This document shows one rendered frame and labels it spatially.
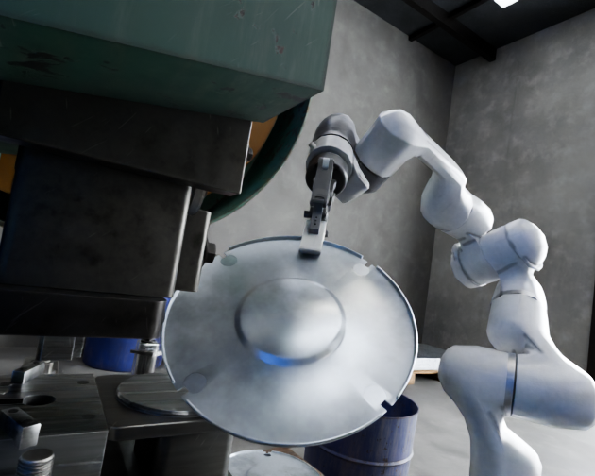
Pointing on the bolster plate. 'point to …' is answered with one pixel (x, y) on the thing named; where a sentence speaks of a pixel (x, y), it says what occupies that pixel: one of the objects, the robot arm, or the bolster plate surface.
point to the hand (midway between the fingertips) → (313, 240)
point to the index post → (142, 365)
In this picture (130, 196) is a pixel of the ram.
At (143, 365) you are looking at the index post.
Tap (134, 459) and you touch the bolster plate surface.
